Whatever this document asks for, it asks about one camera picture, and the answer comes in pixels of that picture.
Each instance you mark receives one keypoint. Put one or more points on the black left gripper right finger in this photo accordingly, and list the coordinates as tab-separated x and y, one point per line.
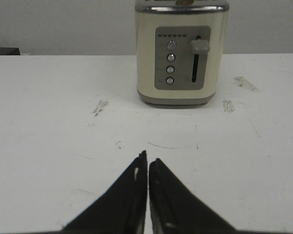
176	210

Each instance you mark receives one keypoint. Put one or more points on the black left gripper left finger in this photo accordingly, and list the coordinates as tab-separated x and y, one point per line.
121	209

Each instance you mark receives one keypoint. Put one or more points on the cream two-slot toaster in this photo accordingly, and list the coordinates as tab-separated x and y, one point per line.
179	45

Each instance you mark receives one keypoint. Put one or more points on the black box at left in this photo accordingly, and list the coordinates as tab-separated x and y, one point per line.
8	51

